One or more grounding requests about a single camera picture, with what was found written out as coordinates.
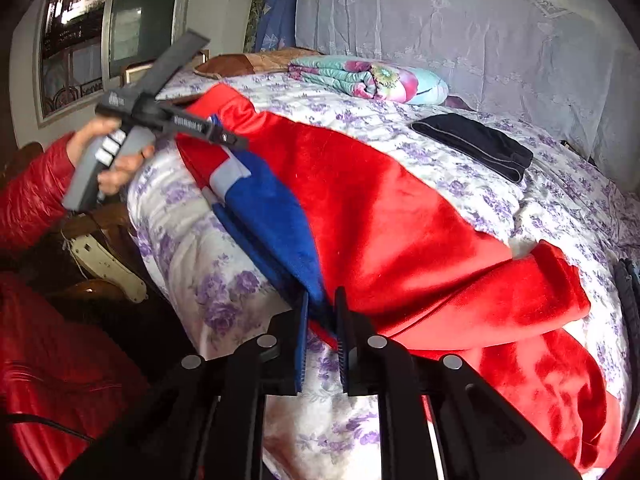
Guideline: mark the red pants with blue stripes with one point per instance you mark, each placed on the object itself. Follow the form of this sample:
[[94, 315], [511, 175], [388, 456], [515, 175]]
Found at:
[[375, 210]]

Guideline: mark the purple floral bed quilt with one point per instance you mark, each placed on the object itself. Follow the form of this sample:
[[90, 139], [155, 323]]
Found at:
[[200, 280]]

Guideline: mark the white power strip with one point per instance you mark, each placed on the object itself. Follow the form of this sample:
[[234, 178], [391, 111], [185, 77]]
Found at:
[[107, 265]]

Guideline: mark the brown pillow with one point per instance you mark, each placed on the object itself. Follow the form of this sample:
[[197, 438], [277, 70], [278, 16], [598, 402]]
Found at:
[[250, 62]]

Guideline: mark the white lace headboard cover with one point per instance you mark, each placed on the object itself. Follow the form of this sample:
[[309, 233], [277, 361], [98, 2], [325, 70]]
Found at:
[[475, 35]]

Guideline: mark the green patterned board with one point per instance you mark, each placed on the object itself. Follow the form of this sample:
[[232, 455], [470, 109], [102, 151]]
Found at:
[[257, 7]]

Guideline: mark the person's red jacket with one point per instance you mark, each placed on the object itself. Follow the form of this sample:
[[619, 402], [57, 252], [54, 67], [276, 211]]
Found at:
[[50, 360]]

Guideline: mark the folded floral blanket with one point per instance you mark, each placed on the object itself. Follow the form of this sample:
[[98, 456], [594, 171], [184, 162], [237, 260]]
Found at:
[[370, 77]]

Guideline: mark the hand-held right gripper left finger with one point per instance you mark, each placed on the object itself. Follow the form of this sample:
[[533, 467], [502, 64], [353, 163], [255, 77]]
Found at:
[[301, 345]]

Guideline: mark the folded black pants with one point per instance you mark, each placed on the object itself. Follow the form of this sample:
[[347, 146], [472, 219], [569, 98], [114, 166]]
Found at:
[[475, 147]]

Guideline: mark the window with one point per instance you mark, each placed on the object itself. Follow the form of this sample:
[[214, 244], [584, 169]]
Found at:
[[100, 25]]

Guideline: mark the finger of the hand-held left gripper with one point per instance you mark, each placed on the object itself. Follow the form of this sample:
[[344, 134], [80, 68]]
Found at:
[[205, 127], [177, 57]]

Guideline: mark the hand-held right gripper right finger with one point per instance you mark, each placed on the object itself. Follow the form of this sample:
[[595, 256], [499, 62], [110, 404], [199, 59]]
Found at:
[[344, 345]]

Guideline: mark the wooden furniture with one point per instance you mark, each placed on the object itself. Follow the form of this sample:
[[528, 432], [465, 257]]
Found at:
[[107, 217]]

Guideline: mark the person's left hand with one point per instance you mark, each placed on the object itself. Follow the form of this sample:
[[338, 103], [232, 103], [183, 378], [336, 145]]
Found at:
[[82, 142]]

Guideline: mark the blue hanging cloth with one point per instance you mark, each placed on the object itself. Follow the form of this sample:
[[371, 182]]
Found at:
[[282, 5]]

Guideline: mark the person's left forearm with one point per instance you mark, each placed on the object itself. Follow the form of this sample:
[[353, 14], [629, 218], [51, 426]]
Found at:
[[30, 195]]

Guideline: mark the dark blue jeans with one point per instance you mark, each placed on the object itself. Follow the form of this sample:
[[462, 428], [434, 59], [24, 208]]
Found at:
[[629, 290]]

